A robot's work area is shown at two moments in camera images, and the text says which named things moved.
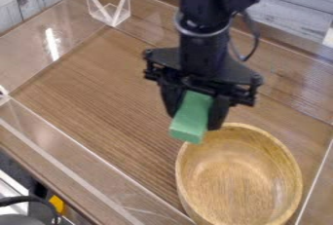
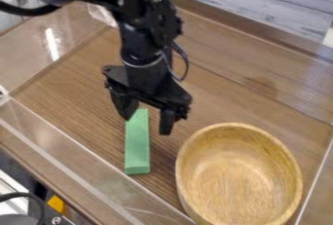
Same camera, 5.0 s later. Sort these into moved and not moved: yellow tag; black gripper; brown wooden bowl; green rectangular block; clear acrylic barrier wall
Moved: green rectangular block; black gripper
Not moved: brown wooden bowl; yellow tag; clear acrylic barrier wall
